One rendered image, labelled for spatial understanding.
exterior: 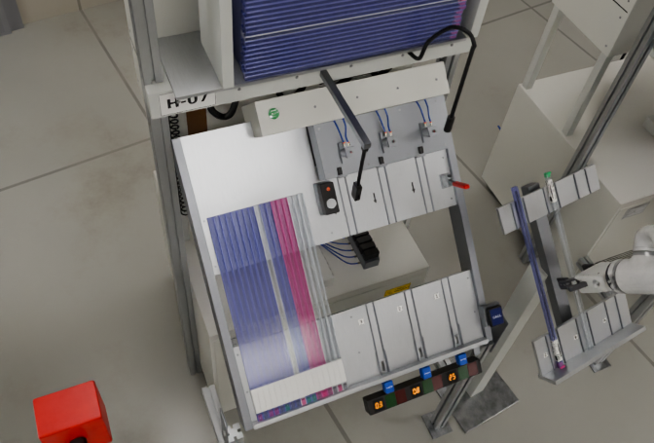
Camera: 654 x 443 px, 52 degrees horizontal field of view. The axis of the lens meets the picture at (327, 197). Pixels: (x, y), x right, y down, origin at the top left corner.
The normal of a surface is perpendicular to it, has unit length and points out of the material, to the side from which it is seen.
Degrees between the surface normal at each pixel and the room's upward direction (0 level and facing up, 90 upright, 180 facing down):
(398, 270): 0
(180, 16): 90
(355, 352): 43
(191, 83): 0
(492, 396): 0
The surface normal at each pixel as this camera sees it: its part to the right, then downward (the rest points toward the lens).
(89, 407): 0.09, -0.63
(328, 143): 0.33, 0.04
